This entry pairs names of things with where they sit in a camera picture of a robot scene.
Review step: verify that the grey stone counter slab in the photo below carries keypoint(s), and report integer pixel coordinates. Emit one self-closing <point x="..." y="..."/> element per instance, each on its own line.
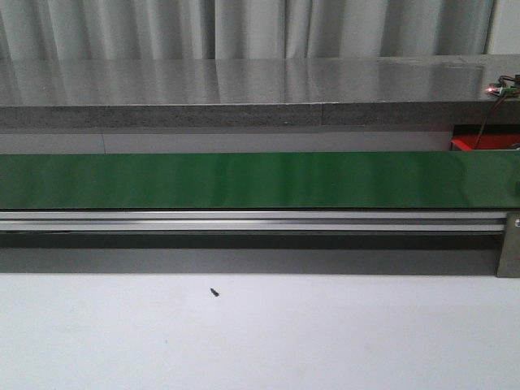
<point x="253" y="93"/>

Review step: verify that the green conveyor belt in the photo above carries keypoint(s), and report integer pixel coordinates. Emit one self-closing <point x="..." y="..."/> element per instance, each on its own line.
<point x="387" y="180"/>

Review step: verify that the red bin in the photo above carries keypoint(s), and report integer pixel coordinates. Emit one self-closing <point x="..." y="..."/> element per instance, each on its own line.
<point x="494" y="137"/>

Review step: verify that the green circuit board red LED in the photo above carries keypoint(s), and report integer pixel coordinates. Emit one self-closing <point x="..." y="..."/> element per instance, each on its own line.
<point x="506" y="86"/>

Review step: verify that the grey pleated curtain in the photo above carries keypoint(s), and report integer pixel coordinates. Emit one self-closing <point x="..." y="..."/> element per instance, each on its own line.
<point x="67" y="30"/>

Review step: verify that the aluminium conveyor side rail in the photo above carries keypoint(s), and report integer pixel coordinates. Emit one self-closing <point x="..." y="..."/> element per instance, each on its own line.
<point x="481" y="222"/>

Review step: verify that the steel conveyor support bracket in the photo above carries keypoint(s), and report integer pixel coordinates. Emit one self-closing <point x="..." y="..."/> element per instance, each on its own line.
<point x="509" y="261"/>

